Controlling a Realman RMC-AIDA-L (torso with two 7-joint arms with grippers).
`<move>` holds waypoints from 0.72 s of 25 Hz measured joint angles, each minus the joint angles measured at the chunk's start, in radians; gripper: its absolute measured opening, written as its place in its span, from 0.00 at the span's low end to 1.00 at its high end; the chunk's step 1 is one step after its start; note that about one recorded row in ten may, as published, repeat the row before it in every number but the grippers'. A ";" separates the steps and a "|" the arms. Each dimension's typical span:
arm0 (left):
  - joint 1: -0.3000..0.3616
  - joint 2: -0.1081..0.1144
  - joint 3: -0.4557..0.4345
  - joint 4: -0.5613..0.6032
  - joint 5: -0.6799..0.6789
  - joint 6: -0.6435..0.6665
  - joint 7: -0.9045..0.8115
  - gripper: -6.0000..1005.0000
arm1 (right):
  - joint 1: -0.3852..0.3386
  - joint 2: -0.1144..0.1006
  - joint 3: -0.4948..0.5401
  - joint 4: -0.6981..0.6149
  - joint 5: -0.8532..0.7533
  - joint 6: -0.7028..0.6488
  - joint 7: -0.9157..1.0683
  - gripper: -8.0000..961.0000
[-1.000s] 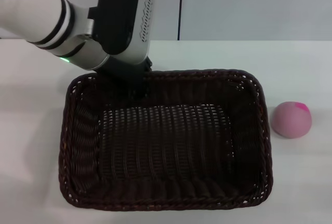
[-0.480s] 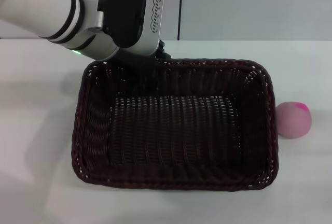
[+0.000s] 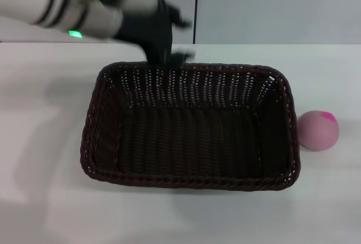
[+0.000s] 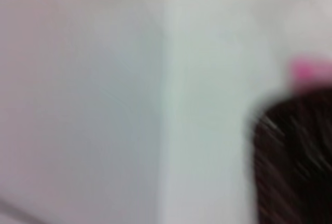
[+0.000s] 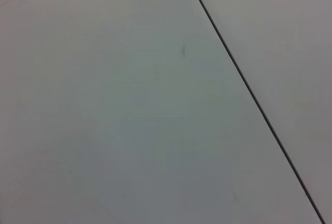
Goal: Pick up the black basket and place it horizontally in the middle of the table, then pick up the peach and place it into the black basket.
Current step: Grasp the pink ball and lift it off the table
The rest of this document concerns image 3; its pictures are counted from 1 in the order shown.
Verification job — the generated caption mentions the pink round ball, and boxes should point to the pink round ball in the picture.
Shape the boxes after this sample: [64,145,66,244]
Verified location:
[297,110,340,151]

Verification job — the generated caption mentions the black vertical wall strip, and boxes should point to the black vertical wall strip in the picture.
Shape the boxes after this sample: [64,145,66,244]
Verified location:
[192,0,200,45]

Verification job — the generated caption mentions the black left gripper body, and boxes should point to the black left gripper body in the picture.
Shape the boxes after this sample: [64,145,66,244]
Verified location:
[115,0,174,66]

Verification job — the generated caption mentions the dark woven rectangular basket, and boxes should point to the dark woven rectangular basket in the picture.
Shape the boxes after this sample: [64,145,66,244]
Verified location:
[80,60,301,191]

